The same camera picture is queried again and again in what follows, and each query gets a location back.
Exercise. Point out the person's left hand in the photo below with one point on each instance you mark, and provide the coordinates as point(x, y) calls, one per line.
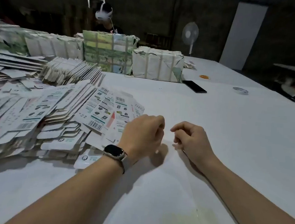
point(141, 133)

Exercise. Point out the person's right hand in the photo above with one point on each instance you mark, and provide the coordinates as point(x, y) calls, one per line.
point(193, 142)

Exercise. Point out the fanned stack of white cartons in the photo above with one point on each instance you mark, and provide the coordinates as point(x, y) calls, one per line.
point(71, 71)

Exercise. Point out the pile of cartons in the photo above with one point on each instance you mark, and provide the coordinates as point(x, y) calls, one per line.
point(45, 118)

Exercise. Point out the person's right forearm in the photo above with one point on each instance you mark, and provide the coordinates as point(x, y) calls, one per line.
point(252, 205)

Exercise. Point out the person's left forearm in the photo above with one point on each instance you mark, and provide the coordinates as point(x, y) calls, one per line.
point(69, 196)

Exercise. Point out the grey band wristwatch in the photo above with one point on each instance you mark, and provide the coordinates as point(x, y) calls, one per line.
point(115, 152)

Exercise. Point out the black smartphone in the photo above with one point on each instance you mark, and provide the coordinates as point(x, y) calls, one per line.
point(194, 86)

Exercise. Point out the white tape roll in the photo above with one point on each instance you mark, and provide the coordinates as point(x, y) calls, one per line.
point(234, 90)

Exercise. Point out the small orange tape roll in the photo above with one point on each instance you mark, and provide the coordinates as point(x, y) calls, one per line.
point(204, 76)

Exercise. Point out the small white paper stack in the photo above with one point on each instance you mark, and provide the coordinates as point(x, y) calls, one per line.
point(189, 65)

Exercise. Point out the green printed wrapped bundle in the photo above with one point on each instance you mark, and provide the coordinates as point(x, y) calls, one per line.
point(109, 51)

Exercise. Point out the dark wooden chair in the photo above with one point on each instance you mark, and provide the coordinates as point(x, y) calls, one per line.
point(155, 41)

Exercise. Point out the white standing fan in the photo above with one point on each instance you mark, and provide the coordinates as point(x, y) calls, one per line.
point(190, 32)

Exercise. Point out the white board panel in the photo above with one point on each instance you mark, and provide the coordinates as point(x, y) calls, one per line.
point(242, 36)

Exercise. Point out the row of white wrapped bundles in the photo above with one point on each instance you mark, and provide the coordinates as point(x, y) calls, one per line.
point(35, 43)

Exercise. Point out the white head-mounted camera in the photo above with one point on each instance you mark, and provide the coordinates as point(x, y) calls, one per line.
point(103, 13)

